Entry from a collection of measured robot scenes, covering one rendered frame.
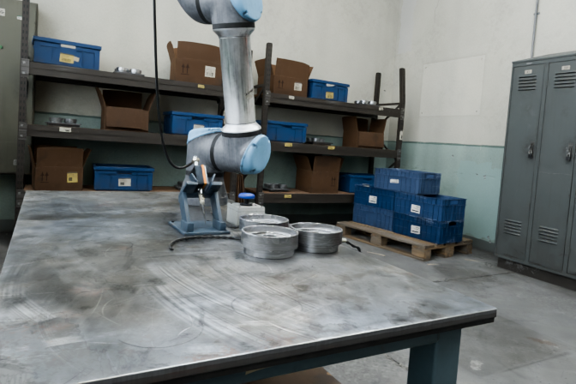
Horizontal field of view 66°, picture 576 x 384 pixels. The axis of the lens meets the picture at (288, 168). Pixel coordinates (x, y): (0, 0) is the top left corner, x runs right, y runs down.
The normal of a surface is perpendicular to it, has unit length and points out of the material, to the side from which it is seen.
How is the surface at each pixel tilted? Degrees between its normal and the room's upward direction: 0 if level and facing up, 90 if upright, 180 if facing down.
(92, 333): 0
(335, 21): 90
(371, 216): 90
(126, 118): 84
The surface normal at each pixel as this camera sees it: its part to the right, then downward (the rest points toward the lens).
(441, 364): 0.48, 0.08
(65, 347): 0.07, -1.00
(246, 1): 0.86, -0.04
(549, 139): -0.88, -0.04
